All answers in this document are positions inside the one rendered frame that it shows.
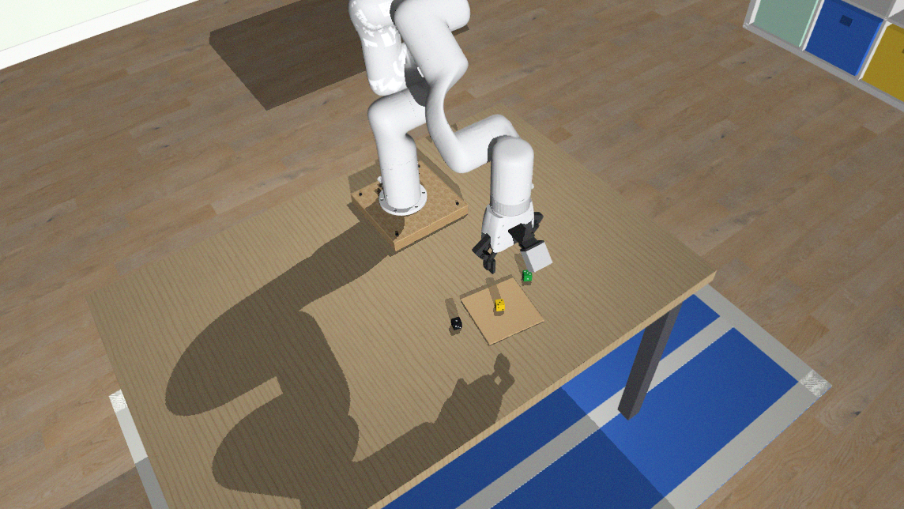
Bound tan flat mat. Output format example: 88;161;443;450
461;277;544;345

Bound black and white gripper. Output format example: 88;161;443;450
472;199;544;273

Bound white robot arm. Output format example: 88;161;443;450
348;0;534;216

